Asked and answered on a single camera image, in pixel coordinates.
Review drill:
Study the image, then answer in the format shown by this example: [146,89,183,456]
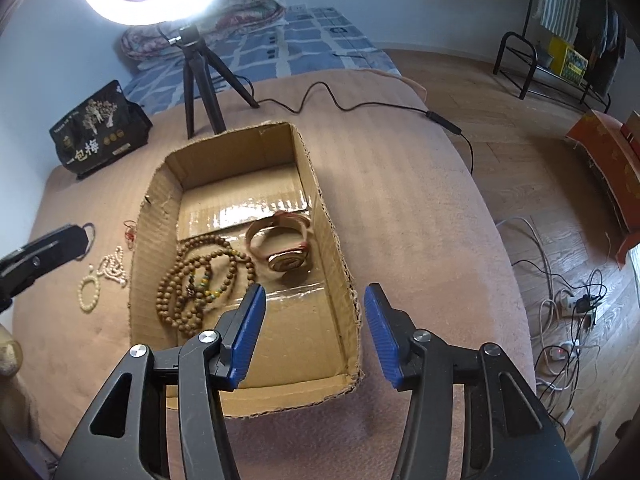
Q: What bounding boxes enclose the black metal clothes rack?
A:
[494,0,613,113]

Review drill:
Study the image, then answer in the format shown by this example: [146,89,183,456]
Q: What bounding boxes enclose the black ring light cable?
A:
[227,75,475,175]

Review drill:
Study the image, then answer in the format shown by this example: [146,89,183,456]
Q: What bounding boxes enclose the black printed snack bag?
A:
[48,80,153,181]

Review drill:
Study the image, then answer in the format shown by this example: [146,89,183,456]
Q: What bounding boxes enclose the white power strip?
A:
[557,292,601,326]

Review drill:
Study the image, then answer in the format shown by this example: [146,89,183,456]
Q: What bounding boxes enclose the orange cardboard box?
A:
[565,109,640,271]

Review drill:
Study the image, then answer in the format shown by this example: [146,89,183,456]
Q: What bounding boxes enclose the cream bead bracelet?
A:
[77,262,104,314]

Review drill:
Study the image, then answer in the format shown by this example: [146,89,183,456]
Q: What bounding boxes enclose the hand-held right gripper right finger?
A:
[363,283,583,480]

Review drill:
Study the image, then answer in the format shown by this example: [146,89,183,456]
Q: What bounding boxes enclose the long wooden bead necklace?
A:
[156,234,257,333]

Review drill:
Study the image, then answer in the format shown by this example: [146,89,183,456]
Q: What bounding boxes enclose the black tripod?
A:
[170,22,261,140]

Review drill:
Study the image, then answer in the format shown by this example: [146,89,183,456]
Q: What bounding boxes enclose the yellow printed box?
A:
[547,35,590,84]

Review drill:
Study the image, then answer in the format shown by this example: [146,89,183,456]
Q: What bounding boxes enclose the silver bangle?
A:
[75,222,97,261]

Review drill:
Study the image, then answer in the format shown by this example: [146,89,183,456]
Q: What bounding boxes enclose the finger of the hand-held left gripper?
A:
[0,232,97,312]
[0,224,87,269]

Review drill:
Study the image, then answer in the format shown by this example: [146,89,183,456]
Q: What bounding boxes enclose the wooden bracelet with coloured beads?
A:
[182,255,236,307]

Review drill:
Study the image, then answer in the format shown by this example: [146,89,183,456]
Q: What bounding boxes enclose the dark hanging clothes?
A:
[575,0,629,96]

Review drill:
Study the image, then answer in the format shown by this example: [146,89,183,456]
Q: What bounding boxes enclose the wristwatch with tan strap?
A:
[245,210,312,273]

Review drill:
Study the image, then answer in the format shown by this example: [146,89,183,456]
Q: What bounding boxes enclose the white pearl necklace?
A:
[96,246,130,289]

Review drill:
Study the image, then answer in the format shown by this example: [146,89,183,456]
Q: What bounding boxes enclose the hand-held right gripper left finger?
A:
[52,282,267,480]

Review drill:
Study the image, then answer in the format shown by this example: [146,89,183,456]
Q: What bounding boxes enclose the folded floral quilt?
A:
[121,0,292,63]

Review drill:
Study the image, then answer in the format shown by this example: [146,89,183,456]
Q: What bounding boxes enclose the tangle of floor cables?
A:
[495,215,621,441]

